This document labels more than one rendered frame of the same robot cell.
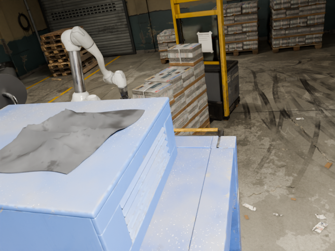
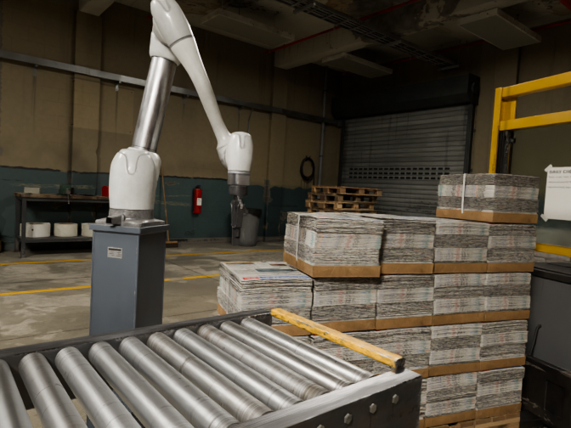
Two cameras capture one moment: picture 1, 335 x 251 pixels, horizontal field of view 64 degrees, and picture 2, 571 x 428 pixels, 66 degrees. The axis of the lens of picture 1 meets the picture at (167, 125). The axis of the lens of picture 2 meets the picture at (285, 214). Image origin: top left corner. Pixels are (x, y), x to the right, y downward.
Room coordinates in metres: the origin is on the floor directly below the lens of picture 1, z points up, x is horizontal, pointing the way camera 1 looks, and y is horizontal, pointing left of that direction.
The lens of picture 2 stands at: (1.23, -0.68, 1.15)
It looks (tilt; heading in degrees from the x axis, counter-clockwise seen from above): 3 degrees down; 31
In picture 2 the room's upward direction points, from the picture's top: 3 degrees clockwise
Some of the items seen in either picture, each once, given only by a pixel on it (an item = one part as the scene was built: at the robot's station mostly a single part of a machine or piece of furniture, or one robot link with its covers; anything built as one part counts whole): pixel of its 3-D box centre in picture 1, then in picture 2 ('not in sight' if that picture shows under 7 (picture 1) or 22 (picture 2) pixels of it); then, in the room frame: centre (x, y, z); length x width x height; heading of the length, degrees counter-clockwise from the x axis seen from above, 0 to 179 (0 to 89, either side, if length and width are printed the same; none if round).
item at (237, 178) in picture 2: (122, 88); (239, 178); (2.62, 0.37, 1.19); 0.09 x 0.09 x 0.06
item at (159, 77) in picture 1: (162, 77); (384, 216); (3.17, -0.05, 1.06); 0.37 x 0.29 x 0.01; 49
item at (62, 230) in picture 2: not in sight; (82, 217); (5.49, 5.63, 0.55); 1.80 x 0.70 x 1.09; 160
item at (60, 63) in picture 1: (67, 51); (342, 219); (9.28, 2.81, 0.65); 1.33 x 0.94 x 1.30; 164
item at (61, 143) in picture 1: (63, 127); not in sight; (0.58, 0.24, 1.78); 0.32 x 0.28 x 0.05; 70
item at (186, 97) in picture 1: (165, 129); (349, 357); (3.06, 0.03, 0.42); 1.17 x 0.39 x 0.83; 142
